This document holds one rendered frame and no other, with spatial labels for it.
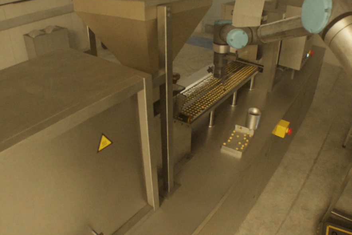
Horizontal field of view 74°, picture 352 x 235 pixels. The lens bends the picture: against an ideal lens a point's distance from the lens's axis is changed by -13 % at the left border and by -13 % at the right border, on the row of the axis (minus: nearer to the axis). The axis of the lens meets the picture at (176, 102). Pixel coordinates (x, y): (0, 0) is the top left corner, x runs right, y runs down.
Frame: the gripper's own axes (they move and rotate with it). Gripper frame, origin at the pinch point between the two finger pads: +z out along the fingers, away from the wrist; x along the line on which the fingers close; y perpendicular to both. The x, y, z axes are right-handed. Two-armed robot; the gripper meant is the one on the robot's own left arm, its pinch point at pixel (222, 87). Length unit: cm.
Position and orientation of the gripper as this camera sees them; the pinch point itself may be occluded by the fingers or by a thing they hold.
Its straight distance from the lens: 147.0
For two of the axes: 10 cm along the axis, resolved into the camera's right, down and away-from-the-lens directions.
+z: 0.0, 8.6, 5.0
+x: -5.3, 4.3, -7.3
